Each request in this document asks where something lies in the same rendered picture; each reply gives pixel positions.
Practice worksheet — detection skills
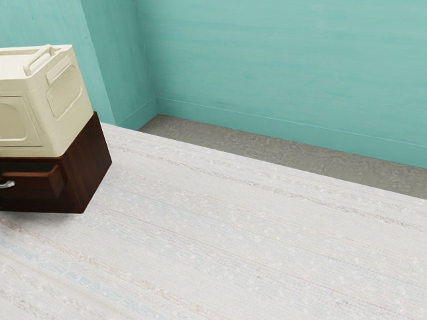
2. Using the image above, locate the dark wood cabinet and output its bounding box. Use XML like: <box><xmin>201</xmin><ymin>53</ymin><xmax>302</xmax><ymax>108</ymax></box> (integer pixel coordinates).
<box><xmin>0</xmin><ymin>111</ymin><xmax>113</xmax><ymax>215</ymax></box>

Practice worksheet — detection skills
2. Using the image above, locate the cream box with lid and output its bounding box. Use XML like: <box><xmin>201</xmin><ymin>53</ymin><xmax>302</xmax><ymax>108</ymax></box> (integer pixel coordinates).
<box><xmin>0</xmin><ymin>44</ymin><xmax>95</xmax><ymax>158</ymax></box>

